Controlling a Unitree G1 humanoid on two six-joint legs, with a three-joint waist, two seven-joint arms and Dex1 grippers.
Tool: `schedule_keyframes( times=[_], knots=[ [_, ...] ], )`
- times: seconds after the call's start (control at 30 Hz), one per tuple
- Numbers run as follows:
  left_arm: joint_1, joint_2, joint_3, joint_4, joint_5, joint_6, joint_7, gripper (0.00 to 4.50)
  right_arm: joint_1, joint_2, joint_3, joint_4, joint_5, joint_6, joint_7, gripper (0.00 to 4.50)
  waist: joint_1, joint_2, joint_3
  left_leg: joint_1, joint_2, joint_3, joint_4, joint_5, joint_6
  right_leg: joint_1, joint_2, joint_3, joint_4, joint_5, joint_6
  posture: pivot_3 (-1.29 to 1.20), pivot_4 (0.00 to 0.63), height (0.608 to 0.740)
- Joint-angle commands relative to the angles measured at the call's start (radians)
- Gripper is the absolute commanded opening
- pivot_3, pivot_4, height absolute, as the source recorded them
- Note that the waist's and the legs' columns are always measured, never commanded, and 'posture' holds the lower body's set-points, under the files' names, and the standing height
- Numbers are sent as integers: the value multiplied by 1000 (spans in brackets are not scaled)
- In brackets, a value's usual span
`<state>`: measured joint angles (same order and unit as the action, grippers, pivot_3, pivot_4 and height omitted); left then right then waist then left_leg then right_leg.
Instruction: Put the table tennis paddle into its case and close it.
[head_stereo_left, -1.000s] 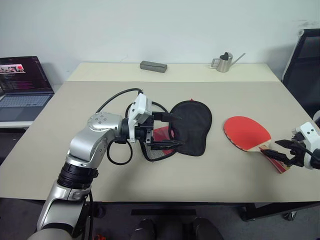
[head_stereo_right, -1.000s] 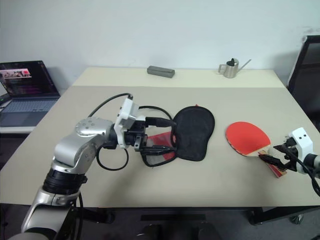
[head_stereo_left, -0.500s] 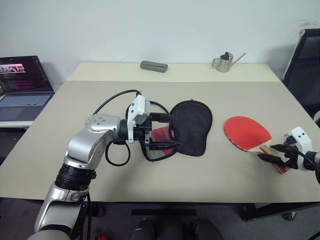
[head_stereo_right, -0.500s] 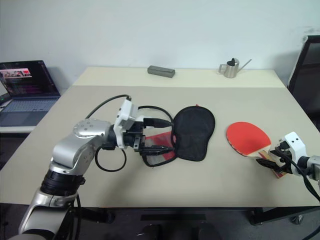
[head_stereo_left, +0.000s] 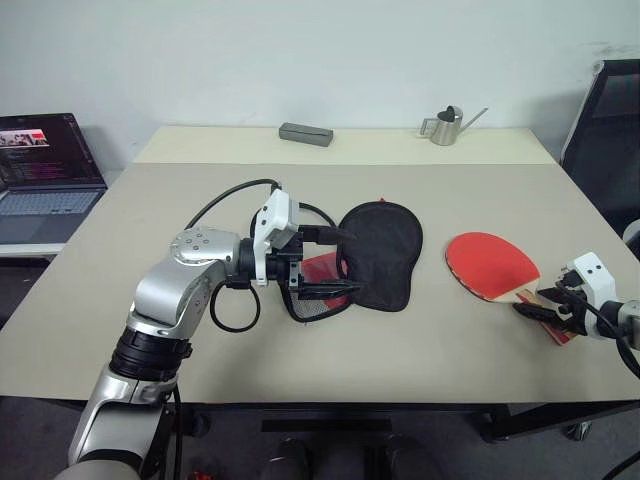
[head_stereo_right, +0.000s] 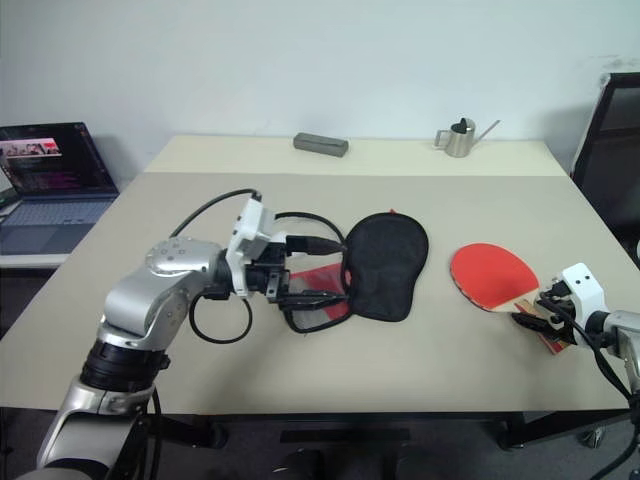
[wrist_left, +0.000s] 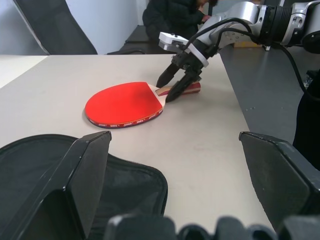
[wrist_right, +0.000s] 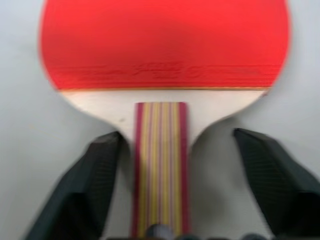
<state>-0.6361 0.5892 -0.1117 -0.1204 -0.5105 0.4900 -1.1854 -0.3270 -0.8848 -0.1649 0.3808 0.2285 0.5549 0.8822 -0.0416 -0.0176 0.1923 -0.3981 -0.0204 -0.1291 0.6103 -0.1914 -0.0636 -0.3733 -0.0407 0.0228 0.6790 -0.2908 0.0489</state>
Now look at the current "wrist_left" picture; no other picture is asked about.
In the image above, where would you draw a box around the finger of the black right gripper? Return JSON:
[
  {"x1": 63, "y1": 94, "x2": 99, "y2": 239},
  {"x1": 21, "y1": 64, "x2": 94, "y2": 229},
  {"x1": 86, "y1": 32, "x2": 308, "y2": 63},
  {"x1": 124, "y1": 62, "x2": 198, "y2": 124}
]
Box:
[
  {"x1": 166, "y1": 72, "x2": 201, "y2": 103},
  {"x1": 156, "y1": 62, "x2": 181, "y2": 88}
]

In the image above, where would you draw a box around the table tennis paddle case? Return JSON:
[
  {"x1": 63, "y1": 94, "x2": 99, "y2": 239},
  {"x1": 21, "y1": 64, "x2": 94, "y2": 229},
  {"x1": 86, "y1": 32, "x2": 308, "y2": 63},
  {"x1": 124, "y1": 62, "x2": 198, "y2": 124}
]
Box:
[{"x1": 0, "y1": 134, "x2": 169, "y2": 240}]

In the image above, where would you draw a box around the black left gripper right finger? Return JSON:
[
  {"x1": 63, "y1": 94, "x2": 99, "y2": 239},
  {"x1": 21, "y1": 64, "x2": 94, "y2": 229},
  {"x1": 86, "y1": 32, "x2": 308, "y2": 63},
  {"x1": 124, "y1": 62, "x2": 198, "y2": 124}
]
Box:
[{"x1": 238, "y1": 131, "x2": 320, "y2": 230}]

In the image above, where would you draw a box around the person in black jacket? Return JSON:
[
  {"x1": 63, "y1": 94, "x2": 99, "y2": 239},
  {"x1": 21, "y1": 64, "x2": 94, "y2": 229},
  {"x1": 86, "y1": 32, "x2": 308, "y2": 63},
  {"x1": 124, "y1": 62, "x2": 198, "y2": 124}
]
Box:
[{"x1": 142, "y1": 0, "x2": 220, "y2": 43}]

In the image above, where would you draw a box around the black robot body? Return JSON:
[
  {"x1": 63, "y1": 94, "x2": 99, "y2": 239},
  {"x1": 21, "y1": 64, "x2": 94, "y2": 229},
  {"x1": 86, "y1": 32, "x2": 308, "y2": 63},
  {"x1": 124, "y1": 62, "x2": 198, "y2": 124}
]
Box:
[{"x1": 292, "y1": 70, "x2": 320, "y2": 173}]

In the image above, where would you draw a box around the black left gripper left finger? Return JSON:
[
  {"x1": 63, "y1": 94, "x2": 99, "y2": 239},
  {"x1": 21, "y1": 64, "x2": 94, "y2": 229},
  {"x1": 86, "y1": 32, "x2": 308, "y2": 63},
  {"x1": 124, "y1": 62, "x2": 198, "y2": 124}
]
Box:
[{"x1": 13, "y1": 131, "x2": 113, "y2": 240}]

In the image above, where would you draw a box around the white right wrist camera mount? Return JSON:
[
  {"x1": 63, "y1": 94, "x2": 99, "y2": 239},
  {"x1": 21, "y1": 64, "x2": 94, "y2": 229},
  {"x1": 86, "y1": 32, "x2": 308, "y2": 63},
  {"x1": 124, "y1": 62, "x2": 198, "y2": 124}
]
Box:
[{"x1": 158, "y1": 31, "x2": 210, "y2": 68}]

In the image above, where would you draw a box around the black office chair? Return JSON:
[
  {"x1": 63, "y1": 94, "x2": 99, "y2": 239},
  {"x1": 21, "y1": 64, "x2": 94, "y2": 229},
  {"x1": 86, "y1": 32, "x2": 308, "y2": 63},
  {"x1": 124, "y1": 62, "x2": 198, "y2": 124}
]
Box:
[{"x1": 12, "y1": 0, "x2": 98, "y2": 55}]

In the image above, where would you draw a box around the brown cardboard box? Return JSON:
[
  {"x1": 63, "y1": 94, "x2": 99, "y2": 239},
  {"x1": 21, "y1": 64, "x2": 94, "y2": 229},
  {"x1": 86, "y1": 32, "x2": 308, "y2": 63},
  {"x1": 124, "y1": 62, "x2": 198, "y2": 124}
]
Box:
[{"x1": 233, "y1": 41, "x2": 262, "y2": 48}]

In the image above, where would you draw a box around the black desk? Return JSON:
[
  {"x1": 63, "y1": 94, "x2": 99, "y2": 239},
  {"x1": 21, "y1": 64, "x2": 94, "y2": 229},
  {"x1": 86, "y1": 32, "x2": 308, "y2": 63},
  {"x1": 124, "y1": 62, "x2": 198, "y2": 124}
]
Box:
[{"x1": 107, "y1": 24, "x2": 161, "y2": 55}]

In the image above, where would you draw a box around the red table tennis paddle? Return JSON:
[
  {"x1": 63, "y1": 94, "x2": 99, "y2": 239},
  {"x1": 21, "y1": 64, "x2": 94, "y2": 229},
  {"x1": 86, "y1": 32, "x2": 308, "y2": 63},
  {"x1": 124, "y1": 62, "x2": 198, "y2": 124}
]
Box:
[{"x1": 84, "y1": 81, "x2": 202, "y2": 130}]

